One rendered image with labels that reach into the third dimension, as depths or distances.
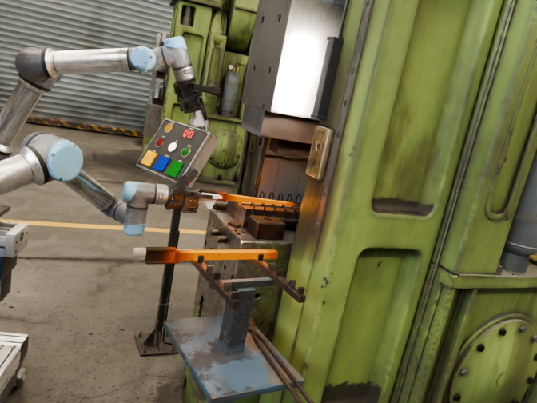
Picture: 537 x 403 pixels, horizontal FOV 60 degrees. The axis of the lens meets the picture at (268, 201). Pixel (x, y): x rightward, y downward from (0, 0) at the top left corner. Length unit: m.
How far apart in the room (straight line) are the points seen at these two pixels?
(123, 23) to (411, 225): 8.38
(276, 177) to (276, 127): 0.39
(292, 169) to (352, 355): 0.83
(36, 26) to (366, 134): 8.45
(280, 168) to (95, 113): 7.70
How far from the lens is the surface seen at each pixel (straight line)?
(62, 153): 1.45
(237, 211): 1.85
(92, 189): 1.73
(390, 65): 1.48
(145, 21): 9.63
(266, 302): 1.80
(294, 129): 1.78
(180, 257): 1.42
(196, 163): 2.18
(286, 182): 2.12
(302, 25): 1.71
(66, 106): 9.58
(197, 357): 1.45
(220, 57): 6.48
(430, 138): 1.70
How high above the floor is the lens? 1.45
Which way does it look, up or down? 13 degrees down
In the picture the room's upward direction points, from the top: 11 degrees clockwise
